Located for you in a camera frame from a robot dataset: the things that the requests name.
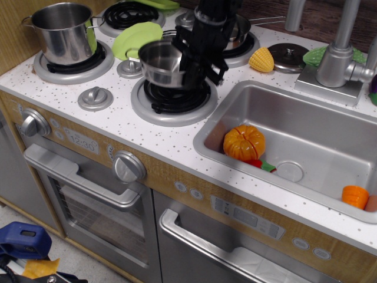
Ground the yellow cloth scrap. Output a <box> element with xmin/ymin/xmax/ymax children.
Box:
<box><xmin>22</xmin><ymin>258</ymin><xmax>60</xmax><ymax>279</ymax></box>

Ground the yellow toy corn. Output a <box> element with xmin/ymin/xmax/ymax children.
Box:
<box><xmin>249</xmin><ymin>47</ymin><xmax>275</xmax><ymax>73</ymax></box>

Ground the oven dial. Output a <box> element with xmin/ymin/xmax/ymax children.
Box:
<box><xmin>20</xmin><ymin>108</ymin><xmax>51</xmax><ymax>137</ymax></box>
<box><xmin>112</xmin><ymin>150</ymin><xmax>147</xmax><ymax>184</ymax></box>

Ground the stove burner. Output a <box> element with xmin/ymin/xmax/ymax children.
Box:
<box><xmin>223</xmin><ymin>32</ymin><xmax>260</xmax><ymax>68</ymax></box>
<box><xmin>33</xmin><ymin>41</ymin><xmax>114</xmax><ymax>85</ymax></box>
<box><xmin>131</xmin><ymin>79</ymin><xmax>218</xmax><ymax>127</ymax></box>
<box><xmin>98</xmin><ymin>1</ymin><xmax>166</xmax><ymax>38</ymax></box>

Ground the front left stove burner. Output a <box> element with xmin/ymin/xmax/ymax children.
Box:
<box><xmin>33</xmin><ymin>41</ymin><xmax>114</xmax><ymax>85</ymax></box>

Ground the green toy leafy vegetable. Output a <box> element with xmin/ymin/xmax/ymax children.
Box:
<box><xmin>303</xmin><ymin>47</ymin><xmax>367</xmax><ymax>67</ymax></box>

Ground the right oven dial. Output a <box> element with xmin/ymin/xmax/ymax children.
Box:
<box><xmin>112</xmin><ymin>150</ymin><xmax>147</xmax><ymax>184</ymax></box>

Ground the dark steel lid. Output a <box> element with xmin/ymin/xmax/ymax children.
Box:
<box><xmin>268</xmin><ymin>43</ymin><xmax>309</xmax><ymax>74</ymax></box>

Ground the front right stove burner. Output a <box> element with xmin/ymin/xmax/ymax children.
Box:
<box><xmin>131</xmin><ymin>79</ymin><xmax>218</xmax><ymax>127</ymax></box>

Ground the silver stovetop knob front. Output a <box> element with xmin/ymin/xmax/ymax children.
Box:
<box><xmin>78</xmin><ymin>87</ymin><xmax>114</xmax><ymax>111</ymax></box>

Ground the blue plastic clamp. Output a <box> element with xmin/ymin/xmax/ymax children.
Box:
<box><xmin>1</xmin><ymin>222</ymin><xmax>52</xmax><ymax>259</ymax></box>

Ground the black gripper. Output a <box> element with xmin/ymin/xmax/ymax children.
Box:
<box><xmin>172</xmin><ymin>20</ymin><xmax>229</xmax><ymax>89</ymax></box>

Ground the silver stovetop knob middle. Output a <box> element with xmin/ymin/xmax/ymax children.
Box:
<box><xmin>117</xmin><ymin>58</ymin><xmax>143</xmax><ymax>79</ymax></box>

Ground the green plastic tray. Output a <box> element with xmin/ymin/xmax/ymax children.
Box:
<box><xmin>135</xmin><ymin>0</ymin><xmax>180</xmax><ymax>10</ymax></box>

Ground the silver sink basin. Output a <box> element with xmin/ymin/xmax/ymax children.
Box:
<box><xmin>193</xmin><ymin>81</ymin><xmax>376</xmax><ymax>223</ymax></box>

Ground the silver toy faucet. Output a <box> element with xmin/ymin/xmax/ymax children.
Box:
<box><xmin>295</xmin><ymin>1</ymin><xmax>376</xmax><ymax>106</ymax></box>

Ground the orange toy pumpkin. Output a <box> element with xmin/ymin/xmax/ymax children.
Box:
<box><xmin>223</xmin><ymin>124</ymin><xmax>266</xmax><ymax>162</ymax></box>

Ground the green plastic plate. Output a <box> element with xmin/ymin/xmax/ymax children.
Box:
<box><xmin>112</xmin><ymin>22</ymin><xmax>163</xmax><ymax>61</ymax></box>

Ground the silver stovetop knob back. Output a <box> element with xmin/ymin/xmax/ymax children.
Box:
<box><xmin>175</xmin><ymin>11</ymin><xmax>195</xmax><ymax>30</ymax></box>

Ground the orange toy carrot piece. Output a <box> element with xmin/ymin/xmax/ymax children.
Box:
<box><xmin>342</xmin><ymin>185</ymin><xmax>369</xmax><ymax>210</ymax></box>

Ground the back right stove burner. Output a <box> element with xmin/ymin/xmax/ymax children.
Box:
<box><xmin>223</xmin><ymin>32</ymin><xmax>260</xmax><ymax>68</ymax></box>

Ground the small steel pot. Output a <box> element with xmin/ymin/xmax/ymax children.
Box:
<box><xmin>124</xmin><ymin>40</ymin><xmax>186</xmax><ymax>88</ymax></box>

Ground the back left stove burner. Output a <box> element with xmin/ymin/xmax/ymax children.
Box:
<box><xmin>98</xmin><ymin>1</ymin><xmax>166</xmax><ymax>38</ymax></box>

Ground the red green toy pepper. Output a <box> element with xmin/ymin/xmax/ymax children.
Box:
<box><xmin>246</xmin><ymin>159</ymin><xmax>277</xmax><ymax>173</ymax></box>

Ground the purple toy eggplant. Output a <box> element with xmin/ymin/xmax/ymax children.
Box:
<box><xmin>368</xmin><ymin>77</ymin><xmax>377</xmax><ymax>106</ymax></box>

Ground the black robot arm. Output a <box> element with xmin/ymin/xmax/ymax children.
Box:
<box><xmin>172</xmin><ymin>1</ymin><xmax>242</xmax><ymax>90</ymax></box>

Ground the left oven dial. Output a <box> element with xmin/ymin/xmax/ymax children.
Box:
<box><xmin>20</xmin><ymin>108</ymin><xmax>51</xmax><ymax>137</ymax></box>

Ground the toy oven door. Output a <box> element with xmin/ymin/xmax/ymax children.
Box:
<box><xmin>23</xmin><ymin>143</ymin><xmax>162</xmax><ymax>283</ymax></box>

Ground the tall steel stock pot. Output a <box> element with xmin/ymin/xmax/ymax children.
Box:
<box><xmin>21</xmin><ymin>2</ymin><xmax>105</xmax><ymax>66</ymax></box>

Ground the toy dishwasher door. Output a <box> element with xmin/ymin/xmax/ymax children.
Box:
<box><xmin>154</xmin><ymin>192</ymin><xmax>339</xmax><ymax>282</ymax></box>

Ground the steel frying pan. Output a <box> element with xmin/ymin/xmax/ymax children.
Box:
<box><xmin>224</xmin><ymin>14</ymin><xmax>287</xmax><ymax>44</ymax></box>

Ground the silver stovetop knob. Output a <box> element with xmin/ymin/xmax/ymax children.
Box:
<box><xmin>175</xmin><ymin>11</ymin><xmax>195</xmax><ymax>30</ymax></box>
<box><xmin>78</xmin><ymin>87</ymin><xmax>114</xmax><ymax>111</ymax></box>
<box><xmin>117</xmin><ymin>58</ymin><xmax>143</xmax><ymax>79</ymax></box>

